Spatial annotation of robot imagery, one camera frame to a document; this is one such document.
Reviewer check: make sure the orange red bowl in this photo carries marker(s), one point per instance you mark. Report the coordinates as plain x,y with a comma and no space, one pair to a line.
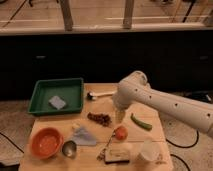
46,143

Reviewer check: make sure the small metal cup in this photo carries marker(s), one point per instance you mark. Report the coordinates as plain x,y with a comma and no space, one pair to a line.
69,149

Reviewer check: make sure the metal spoon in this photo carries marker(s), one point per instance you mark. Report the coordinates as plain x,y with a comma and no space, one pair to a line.
101,155

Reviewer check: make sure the light blue cloth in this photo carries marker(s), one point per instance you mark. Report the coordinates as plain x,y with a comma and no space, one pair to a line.
83,137

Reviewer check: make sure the green plastic tray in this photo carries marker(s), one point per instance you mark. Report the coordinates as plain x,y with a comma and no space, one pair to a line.
70,90

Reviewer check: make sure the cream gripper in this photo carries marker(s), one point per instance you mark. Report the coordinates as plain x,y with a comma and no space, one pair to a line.
119,115

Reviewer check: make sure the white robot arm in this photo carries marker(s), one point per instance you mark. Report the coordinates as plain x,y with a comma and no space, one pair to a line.
135,88

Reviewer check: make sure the brown rectangular block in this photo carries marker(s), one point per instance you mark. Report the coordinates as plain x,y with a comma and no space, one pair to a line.
113,155

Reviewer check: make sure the green chili pepper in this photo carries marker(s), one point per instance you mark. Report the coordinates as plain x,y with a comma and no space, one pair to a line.
141,124

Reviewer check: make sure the blue sponge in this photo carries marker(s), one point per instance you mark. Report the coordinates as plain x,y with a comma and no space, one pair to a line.
57,102

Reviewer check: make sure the white handled brush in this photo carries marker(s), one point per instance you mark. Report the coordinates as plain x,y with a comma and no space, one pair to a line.
95,95

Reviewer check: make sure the orange fruit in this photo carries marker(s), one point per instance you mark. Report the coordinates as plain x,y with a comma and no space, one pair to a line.
121,133

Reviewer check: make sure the bunch of dark grapes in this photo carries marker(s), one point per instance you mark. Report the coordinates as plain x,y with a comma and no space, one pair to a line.
102,119

